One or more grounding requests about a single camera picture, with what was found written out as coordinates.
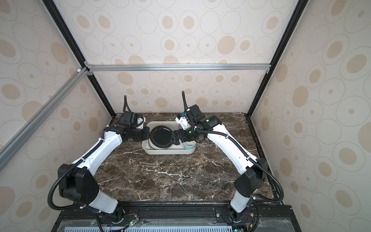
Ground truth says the aluminium rail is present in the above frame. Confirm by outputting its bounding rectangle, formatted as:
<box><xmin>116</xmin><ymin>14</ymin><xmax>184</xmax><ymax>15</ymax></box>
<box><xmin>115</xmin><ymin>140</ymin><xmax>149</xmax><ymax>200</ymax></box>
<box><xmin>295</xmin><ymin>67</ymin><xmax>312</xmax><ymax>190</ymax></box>
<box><xmin>88</xmin><ymin>63</ymin><xmax>271</xmax><ymax>72</ymax></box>
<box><xmin>1</xmin><ymin>67</ymin><xmax>88</xmax><ymax>169</ymax></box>

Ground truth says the black bowl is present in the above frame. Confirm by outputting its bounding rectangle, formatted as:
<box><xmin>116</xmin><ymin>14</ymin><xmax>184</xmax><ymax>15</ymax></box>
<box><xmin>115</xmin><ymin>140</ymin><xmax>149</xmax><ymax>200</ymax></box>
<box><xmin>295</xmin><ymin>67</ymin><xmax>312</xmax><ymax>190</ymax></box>
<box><xmin>149</xmin><ymin>126</ymin><xmax>173</xmax><ymax>150</ymax></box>

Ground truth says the aluminium rail left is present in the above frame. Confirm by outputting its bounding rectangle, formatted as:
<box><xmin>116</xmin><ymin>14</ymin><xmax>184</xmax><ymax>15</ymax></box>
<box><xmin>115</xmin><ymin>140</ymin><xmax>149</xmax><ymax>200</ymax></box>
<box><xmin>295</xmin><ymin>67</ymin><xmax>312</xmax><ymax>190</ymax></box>
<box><xmin>1</xmin><ymin>67</ymin><xmax>88</xmax><ymax>169</ymax></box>

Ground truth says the black corner frame post right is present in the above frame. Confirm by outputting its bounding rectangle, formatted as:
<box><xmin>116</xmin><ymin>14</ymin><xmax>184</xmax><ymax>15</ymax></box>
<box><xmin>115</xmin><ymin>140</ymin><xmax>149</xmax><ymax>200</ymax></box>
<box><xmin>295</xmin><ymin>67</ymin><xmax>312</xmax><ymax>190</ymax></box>
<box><xmin>245</xmin><ymin>0</ymin><xmax>309</xmax><ymax>119</ymax></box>

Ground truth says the light blue mug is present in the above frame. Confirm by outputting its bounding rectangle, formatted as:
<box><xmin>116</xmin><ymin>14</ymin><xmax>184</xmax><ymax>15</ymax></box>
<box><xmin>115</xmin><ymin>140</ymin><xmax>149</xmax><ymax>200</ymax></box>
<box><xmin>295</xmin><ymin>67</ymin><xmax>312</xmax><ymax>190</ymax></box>
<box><xmin>183</xmin><ymin>141</ymin><xmax>197</xmax><ymax>150</ymax></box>

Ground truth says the black corner frame post left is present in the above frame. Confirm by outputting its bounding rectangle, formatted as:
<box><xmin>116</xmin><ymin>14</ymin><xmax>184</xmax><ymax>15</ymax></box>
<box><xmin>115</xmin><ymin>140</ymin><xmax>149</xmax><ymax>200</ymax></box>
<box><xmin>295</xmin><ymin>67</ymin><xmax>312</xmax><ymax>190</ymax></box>
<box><xmin>42</xmin><ymin>0</ymin><xmax>116</xmax><ymax>118</ymax></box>

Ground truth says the black corner frame post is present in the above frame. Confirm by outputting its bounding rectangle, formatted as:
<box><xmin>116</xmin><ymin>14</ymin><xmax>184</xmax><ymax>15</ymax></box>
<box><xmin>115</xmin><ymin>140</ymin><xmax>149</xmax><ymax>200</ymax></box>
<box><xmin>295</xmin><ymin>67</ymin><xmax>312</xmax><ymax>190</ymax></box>
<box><xmin>42</xmin><ymin>0</ymin><xmax>116</xmax><ymax>118</ymax></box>
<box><xmin>245</xmin><ymin>0</ymin><xmax>309</xmax><ymax>119</ymax></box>

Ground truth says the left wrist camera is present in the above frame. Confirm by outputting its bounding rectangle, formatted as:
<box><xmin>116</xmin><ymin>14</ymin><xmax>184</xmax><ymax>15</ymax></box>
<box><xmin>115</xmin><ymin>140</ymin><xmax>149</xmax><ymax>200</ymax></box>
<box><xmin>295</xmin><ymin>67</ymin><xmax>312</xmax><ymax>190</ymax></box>
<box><xmin>118</xmin><ymin>111</ymin><xmax>145</xmax><ymax>128</ymax></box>

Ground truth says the aluminium rail back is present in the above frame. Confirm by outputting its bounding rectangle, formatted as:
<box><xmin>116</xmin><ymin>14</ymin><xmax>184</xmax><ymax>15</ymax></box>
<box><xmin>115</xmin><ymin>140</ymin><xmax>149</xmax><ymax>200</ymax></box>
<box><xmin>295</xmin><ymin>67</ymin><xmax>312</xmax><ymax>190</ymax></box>
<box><xmin>88</xmin><ymin>63</ymin><xmax>271</xmax><ymax>72</ymax></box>

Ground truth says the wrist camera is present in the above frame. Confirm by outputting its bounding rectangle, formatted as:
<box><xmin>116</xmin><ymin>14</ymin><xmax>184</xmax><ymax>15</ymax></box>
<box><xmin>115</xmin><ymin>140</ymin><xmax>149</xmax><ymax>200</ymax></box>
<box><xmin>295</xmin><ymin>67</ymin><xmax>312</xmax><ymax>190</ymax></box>
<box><xmin>118</xmin><ymin>111</ymin><xmax>145</xmax><ymax>128</ymax></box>
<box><xmin>175</xmin><ymin>104</ymin><xmax>205</xmax><ymax>130</ymax></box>

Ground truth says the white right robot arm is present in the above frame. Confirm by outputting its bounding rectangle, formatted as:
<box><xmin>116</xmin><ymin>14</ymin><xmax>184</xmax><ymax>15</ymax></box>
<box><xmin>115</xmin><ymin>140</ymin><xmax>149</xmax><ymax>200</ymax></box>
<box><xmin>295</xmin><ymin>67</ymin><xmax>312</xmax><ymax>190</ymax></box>
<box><xmin>170</xmin><ymin>91</ymin><xmax>284</xmax><ymax>214</ymax></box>

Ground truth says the white plastic bin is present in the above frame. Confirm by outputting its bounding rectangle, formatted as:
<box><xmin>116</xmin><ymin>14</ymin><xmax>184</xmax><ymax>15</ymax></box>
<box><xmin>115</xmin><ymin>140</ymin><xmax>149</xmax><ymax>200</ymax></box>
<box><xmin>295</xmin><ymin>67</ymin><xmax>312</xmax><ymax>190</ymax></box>
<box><xmin>142</xmin><ymin>121</ymin><xmax>196</xmax><ymax>155</ymax></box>

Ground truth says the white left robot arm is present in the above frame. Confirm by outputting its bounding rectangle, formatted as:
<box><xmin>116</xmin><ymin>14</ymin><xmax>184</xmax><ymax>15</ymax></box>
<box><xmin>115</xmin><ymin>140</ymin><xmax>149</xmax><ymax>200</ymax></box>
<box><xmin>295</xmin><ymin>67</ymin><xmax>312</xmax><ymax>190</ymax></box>
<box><xmin>47</xmin><ymin>99</ymin><xmax>149</xmax><ymax>218</ymax></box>

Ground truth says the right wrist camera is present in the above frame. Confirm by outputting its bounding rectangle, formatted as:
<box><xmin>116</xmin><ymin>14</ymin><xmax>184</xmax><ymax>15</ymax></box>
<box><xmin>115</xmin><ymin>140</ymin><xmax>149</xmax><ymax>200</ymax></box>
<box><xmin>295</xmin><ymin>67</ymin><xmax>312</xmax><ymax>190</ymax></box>
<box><xmin>175</xmin><ymin>104</ymin><xmax>205</xmax><ymax>130</ymax></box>

